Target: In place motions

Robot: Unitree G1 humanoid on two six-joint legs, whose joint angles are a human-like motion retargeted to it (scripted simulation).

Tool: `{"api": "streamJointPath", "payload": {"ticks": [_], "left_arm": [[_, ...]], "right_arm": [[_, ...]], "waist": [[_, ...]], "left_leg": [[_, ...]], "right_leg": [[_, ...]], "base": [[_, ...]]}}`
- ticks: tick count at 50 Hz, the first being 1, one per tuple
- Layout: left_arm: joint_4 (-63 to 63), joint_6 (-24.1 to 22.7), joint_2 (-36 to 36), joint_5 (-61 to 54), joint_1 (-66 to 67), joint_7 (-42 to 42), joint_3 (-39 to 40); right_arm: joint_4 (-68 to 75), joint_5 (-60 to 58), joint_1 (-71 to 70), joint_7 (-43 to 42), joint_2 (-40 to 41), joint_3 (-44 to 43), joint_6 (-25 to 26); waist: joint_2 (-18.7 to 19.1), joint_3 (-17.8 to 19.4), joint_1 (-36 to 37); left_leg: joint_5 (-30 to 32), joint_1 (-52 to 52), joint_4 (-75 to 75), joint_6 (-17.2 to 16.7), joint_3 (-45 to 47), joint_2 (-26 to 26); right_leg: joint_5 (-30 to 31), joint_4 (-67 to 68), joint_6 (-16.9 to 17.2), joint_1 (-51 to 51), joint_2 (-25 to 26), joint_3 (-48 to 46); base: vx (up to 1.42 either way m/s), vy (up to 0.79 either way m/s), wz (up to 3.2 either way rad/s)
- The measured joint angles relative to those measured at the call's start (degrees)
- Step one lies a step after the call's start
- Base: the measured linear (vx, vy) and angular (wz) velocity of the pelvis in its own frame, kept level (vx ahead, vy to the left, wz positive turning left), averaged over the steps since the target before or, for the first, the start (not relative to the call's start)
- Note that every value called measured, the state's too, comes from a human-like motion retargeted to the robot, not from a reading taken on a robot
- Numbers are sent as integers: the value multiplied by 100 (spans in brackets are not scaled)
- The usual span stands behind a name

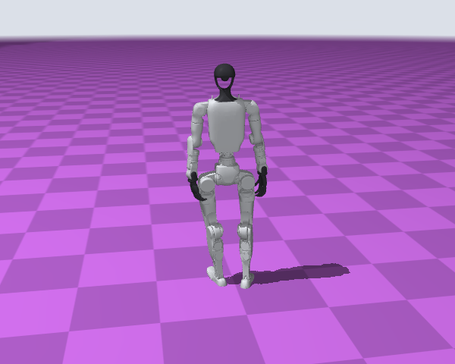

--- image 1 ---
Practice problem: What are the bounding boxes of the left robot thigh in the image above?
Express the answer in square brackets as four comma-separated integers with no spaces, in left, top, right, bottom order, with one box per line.
[197,171,224,240]

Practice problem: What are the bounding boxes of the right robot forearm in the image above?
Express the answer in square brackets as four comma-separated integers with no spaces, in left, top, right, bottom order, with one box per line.
[253,133,268,173]

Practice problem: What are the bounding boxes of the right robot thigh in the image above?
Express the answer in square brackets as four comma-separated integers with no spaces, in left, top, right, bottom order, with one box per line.
[237,170,255,239]

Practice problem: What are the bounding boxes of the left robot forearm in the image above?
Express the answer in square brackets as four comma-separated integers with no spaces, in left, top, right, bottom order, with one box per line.
[186,136,199,180]

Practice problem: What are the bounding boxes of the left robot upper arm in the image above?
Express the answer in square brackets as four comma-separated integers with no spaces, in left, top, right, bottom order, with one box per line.
[190,102,209,148]

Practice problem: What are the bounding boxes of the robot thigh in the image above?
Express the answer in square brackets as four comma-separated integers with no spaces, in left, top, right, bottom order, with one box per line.
[237,170,255,239]
[197,171,224,240]

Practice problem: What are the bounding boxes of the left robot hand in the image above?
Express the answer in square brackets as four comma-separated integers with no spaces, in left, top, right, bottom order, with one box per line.
[188,171,207,201]

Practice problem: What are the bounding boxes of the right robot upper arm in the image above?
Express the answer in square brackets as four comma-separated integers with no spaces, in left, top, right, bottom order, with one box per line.
[243,100,262,145]

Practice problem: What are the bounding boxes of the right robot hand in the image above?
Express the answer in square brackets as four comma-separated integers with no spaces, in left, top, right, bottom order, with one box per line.
[254,166,268,197]

